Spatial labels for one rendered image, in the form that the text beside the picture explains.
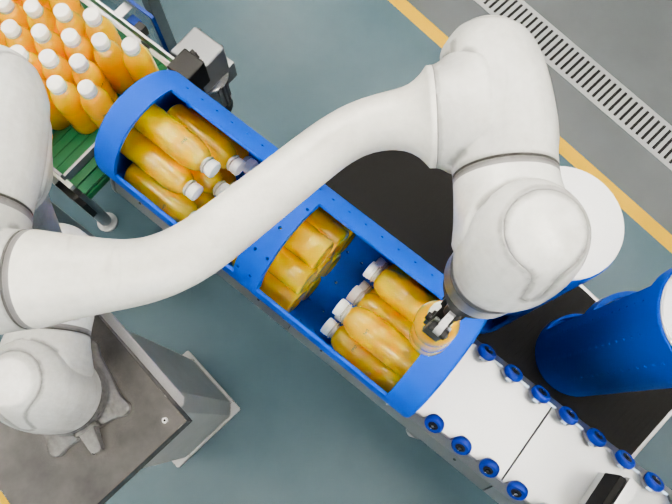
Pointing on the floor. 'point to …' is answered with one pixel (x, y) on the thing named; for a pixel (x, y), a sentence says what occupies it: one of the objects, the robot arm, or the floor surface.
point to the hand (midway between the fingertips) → (446, 311)
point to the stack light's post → (161, 21)
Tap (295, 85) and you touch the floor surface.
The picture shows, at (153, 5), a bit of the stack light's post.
